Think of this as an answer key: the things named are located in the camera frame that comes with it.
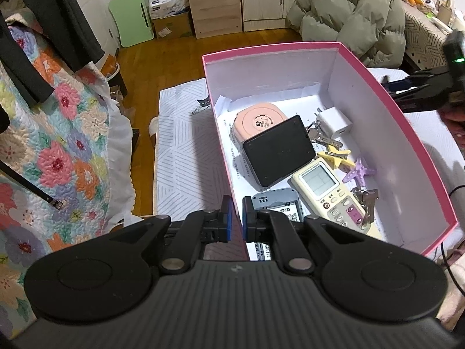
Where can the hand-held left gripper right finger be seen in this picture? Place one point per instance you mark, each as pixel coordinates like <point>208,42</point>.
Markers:
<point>247,221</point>

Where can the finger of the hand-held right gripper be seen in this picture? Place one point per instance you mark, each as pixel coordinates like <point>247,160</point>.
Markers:
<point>425,98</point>
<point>417,77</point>

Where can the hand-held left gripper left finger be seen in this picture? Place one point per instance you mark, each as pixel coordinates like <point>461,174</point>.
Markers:
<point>227,221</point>

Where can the grey mobile phone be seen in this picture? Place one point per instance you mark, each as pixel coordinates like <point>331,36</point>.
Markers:
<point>279,200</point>

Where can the white remote control with screen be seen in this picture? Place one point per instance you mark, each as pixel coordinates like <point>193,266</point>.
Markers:
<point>319,185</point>

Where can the white charger plug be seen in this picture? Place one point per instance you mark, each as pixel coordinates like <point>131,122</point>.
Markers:
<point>336,123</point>

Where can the purple starfish hair clip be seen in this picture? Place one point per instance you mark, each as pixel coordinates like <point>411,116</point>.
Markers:
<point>359,172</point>

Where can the yellow starfish hair clip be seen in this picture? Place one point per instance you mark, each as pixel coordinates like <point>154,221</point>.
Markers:
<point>336,158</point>

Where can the silver key bunch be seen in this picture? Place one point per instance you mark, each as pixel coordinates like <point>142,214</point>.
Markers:
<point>321,136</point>

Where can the brown key bunch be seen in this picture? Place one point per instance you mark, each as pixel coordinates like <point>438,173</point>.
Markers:
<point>367,201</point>

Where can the pink cardboard box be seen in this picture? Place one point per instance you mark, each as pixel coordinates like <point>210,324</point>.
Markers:
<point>272,76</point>

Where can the beige cup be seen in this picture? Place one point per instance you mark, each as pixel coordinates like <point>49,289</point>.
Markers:
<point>444,13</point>

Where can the black rectangular power bank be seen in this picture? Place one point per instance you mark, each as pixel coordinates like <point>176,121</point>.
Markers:
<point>279,152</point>

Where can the white striped table cover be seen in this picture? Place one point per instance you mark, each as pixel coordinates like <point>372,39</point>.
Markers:
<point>181,152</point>

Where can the printed paper sheet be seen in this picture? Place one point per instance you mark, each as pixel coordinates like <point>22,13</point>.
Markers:
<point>226,125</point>

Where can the olive puffer jacket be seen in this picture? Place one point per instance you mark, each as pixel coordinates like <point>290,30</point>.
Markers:
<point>345,11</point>

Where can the pink round-cornered compact case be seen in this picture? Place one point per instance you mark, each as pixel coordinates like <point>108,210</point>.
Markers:
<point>259,123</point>

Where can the light wooden door cabinet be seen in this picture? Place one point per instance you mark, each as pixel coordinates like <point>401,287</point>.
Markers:
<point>269,3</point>

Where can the floral quilt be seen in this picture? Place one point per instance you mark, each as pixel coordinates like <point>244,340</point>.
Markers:
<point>61,160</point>

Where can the brown cardboard box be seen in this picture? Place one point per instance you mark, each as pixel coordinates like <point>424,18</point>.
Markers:
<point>174,27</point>

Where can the green folding table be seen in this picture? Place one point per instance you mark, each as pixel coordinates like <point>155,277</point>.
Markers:
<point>132,20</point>

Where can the pack of tissues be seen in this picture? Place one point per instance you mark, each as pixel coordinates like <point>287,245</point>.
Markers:
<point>167,3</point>

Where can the dark hanging clothing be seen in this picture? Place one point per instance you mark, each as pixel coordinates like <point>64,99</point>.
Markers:
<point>61,14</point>

